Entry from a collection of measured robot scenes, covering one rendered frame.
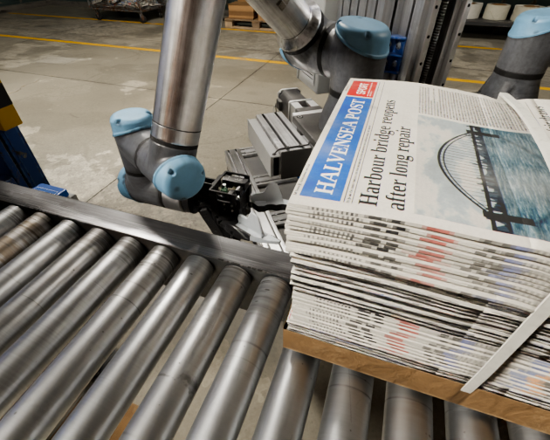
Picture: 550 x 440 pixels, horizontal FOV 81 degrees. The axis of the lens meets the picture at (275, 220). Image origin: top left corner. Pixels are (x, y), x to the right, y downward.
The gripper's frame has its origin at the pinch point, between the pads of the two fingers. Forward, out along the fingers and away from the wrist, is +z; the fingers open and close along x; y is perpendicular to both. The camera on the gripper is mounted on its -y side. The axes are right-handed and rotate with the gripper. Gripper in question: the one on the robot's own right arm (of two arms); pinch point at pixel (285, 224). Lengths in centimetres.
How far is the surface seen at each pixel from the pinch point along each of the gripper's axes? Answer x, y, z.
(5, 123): 5, 7, -73
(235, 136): 172, -75, -93
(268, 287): -17.7, 3.3, 2.6
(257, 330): -24.4, 3.2, 3.6
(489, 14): 614, -33, 140
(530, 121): -9.7, 28.2, 25.9
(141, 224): -12.0, 3.2, -22.8
